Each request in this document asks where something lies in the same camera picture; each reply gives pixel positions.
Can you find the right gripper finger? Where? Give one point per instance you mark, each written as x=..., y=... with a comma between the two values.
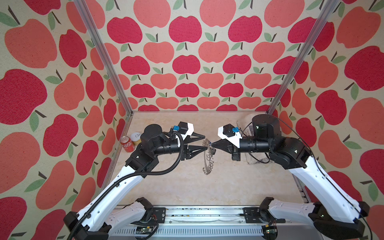
x=221, y=143
x=223, y=147

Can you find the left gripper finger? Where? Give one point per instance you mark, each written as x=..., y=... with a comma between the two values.
x=194, y=137
x=193, y=151

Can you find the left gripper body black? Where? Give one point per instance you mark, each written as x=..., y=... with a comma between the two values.
x=184, y=152

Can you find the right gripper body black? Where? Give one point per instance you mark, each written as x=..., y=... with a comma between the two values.
x=235, y=153

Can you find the metal disc with key rings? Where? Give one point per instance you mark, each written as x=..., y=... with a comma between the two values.
x=208, y=157

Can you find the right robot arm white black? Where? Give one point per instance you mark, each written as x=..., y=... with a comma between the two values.
x=335, y=215

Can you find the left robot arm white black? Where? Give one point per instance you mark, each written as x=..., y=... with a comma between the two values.
x=158, y=154

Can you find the yellow can white lid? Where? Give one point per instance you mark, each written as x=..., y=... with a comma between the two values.
x=136, y=138

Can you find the red soda can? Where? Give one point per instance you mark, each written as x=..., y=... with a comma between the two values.
x=127, y=144

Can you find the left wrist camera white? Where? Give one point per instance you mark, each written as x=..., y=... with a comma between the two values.
x=185, y=129

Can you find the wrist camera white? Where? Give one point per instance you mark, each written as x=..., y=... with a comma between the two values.
x=229, y=132
x=185, y=129

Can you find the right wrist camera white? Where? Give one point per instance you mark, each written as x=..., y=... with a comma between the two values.
x=229, y=132

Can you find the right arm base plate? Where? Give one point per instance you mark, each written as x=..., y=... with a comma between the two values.
x=252, y=215

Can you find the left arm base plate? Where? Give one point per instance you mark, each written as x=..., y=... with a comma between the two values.
x=157, y=215

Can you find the front aluminium rail frame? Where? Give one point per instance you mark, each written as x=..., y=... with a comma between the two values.
x=214, y=223

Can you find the left aluminium corner post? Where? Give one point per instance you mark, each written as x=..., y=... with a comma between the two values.
x=87, y=18

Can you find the aluminium corner post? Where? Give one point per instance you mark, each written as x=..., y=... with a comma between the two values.
x=319, y=24
x=87, y=18

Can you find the right aluminium corner post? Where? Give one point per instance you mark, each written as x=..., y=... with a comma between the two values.
x=319, y=24

